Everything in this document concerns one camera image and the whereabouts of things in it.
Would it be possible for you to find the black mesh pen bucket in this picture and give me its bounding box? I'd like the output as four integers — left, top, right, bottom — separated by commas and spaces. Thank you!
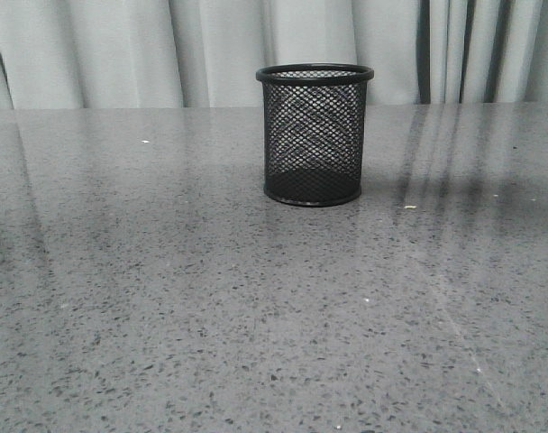
256, 63, 374, 207

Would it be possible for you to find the grey curtain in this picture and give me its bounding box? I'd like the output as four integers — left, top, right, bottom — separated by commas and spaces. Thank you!
0, 1, 548, 109

